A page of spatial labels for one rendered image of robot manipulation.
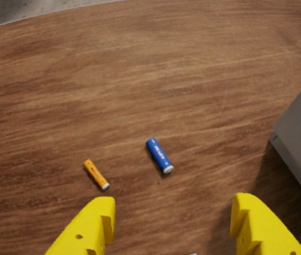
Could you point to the orange battery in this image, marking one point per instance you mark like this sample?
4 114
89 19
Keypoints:
96 175

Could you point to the white chest of drawers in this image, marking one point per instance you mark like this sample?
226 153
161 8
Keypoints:
271 139

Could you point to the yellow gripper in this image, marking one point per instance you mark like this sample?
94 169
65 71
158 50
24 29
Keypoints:
258 230

